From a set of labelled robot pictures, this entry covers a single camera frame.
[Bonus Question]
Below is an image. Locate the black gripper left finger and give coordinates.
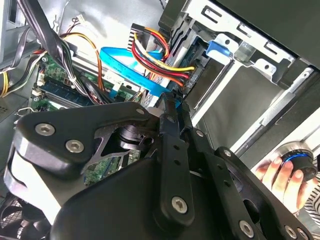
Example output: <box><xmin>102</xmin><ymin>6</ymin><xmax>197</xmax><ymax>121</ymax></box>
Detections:
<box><xmin>3</xmin><ymin>92</ymin><xmax>196</xmax><ymax>229</ymax></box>

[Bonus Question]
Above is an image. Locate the multicoloured disk power wire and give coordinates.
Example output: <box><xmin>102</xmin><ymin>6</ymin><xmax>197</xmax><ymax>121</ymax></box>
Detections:
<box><xmin>59</xmin><ymin>23</ymin><xmax>198</xmax><ymax>95</ymax></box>

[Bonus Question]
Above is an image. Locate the blue data wire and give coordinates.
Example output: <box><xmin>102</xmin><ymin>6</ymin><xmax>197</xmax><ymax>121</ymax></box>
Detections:
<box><xmin>99</xmin><ymin>46</ymin><xmax>186</xmax><ymax>109</ymax></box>

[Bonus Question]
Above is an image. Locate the bare human hand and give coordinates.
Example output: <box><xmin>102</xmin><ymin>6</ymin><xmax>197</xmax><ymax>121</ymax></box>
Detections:
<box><xmin>254</xmin><ymin>156</ymin><xmax>306</xmax><ymax>213</ymax></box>

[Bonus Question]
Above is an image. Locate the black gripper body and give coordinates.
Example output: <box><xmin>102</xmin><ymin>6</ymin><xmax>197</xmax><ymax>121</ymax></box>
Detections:
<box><xmin>49</xmin><ymin>157</ymin><xmax>237</xmax><ymax>240</ymax></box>

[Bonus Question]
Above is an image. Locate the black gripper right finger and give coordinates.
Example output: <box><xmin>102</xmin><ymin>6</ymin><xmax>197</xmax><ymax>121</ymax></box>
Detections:
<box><xmin>179</xmin><ymin>99</ymin><xmax>315</xmax><ymax>240</ymax></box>

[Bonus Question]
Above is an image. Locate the round black blue-ringed tool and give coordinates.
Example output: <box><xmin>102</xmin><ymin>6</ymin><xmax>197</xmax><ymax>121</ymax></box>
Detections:
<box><xmin>273</xmin><ymin>141</ymin><xmax>320</xmax><ymax>182</ymax></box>

